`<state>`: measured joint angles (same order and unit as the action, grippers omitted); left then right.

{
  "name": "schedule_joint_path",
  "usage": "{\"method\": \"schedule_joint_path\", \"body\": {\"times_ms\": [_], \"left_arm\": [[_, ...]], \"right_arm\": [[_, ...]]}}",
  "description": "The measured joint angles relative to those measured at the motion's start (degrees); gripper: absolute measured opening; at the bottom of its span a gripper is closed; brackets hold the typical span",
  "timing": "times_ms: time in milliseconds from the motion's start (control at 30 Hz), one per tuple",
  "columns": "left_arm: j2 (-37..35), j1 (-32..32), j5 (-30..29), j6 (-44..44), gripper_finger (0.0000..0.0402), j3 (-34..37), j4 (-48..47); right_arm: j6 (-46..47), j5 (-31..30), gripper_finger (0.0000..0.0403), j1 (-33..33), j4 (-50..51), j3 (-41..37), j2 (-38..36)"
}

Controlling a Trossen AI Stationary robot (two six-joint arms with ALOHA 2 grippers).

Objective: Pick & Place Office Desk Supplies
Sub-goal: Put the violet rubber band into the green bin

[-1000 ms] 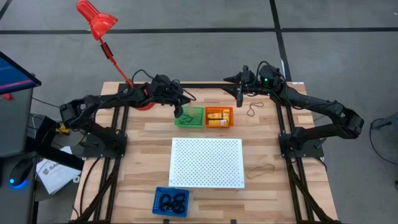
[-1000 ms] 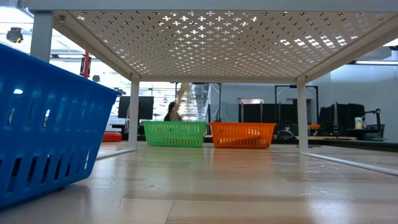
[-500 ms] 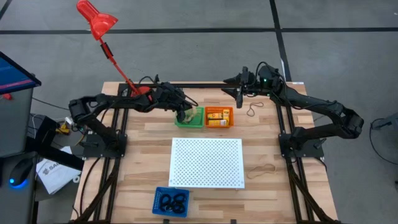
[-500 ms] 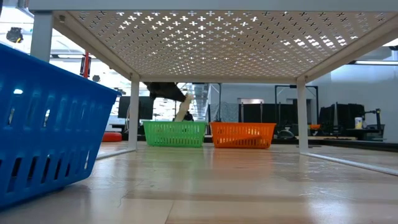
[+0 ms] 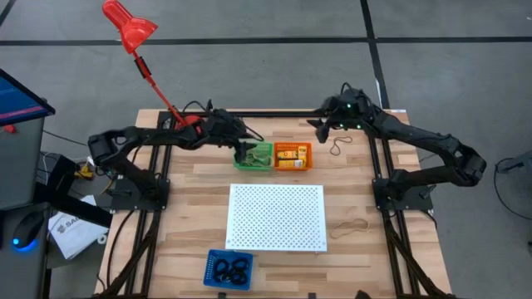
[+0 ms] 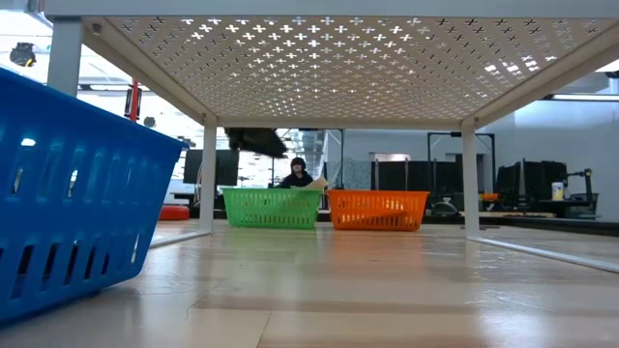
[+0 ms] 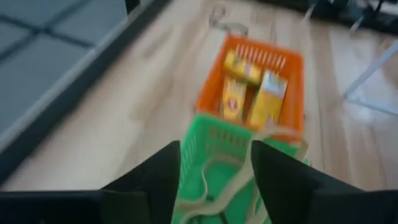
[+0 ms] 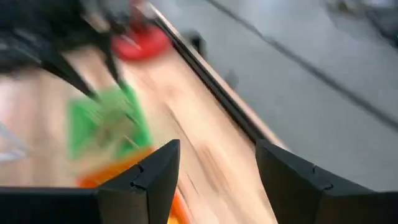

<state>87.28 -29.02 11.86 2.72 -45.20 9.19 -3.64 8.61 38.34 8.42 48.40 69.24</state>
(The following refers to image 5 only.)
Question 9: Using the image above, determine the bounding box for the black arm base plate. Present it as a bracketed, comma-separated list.
[110, 176, 171, 212]
[372, 176, 438, 212]

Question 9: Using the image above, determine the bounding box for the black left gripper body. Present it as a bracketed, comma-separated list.
[205, 110, 261, 147]

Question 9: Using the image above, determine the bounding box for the blue screen monitor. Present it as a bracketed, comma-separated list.
[0, 68, 57, 128]

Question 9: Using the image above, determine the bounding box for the grey side table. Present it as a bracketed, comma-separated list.
[0, 202, 53, 299]

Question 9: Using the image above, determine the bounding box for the black aluminium table frame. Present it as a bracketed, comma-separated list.
[95, 108, 454, 299]

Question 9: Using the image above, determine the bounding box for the yellow connector cable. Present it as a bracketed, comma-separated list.
[74, 164, 95, 180]

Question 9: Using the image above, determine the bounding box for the black computer mouse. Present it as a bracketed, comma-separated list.
[11, 210, 46, 252]

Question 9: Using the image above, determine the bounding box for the red desk lamp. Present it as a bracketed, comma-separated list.
[101, 0, 205, 137]

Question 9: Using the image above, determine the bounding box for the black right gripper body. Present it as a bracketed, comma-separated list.
[323, 89, 377, 130]

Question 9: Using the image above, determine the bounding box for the blue plastic basket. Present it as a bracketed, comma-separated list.
[202, 248, 254, 292]

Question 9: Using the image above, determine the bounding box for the white printed booklet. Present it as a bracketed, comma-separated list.
[47, 194, 110, 261]

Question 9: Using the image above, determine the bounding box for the white perforated metal shelf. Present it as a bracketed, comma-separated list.
[224, 183, 328, 253]

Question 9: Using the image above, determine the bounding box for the orange plastic basket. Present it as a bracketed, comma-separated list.
[273, 141, 313, 172]

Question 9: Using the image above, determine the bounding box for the black monitor stand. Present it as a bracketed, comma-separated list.
[33, 152, 114, 228]

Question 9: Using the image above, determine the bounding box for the dark rubber band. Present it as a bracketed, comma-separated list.
[329, 135, 354, 157]

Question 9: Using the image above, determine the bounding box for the black floor cable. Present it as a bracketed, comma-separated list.
[493, 156, 532, 221]

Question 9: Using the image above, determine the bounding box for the tan rubber band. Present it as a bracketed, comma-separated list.
[329, 218, 371, 240]
[244, 149, 272, 169]

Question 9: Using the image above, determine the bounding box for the green plastic basket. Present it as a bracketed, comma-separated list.
[232, 140, 274, 173]

